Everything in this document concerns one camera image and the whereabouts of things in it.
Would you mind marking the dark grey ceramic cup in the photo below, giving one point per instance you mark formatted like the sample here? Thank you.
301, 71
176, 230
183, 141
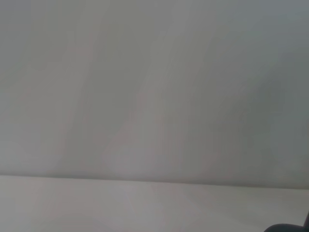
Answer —
285, 228

